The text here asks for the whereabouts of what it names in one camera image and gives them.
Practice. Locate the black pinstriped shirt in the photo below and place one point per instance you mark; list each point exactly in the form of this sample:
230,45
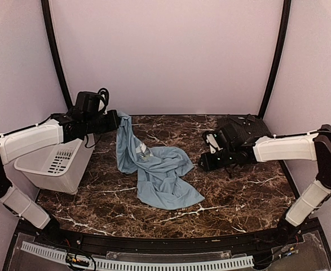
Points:
247,126

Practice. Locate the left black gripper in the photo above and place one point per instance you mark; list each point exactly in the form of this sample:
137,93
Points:
113,122

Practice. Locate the right black frame post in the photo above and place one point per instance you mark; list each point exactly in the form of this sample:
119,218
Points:
276,58

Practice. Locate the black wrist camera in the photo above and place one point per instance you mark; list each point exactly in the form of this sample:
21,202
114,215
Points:
227,136
90,103

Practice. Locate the left black frame post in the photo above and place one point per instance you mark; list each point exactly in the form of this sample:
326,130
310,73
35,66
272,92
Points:
50,32

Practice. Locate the light blue garment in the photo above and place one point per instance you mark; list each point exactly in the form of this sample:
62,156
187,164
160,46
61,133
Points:
159,170

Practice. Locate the white plastic laundry bin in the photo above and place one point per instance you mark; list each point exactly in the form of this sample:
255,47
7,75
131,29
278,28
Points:
57,168

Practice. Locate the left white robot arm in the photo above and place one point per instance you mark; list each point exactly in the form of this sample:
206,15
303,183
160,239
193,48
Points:
58,129

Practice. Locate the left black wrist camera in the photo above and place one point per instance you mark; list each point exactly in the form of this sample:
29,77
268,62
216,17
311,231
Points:
90,103

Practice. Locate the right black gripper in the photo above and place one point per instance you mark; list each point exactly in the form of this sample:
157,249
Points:
208,164

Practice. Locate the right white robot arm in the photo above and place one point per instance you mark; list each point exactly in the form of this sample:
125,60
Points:
313,146

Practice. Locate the black frame post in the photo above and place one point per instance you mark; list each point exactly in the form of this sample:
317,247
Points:
276,58
50,32

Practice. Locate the white slotted cable duct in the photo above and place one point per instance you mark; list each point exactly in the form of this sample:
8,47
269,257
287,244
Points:
97,263

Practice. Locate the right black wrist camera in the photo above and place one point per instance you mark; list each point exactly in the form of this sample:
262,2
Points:
227,136

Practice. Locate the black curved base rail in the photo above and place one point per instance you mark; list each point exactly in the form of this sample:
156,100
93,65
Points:
308,250

